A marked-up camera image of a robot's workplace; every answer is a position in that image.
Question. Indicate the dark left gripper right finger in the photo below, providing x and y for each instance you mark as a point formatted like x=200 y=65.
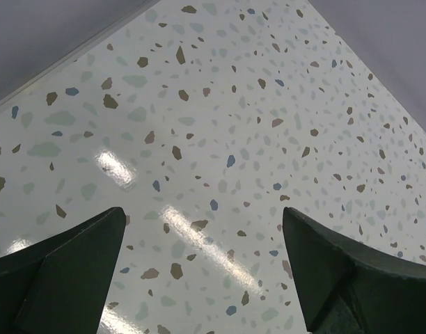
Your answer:
x=344 y=286

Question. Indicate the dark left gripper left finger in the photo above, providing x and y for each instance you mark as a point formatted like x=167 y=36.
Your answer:
x=60 y=285

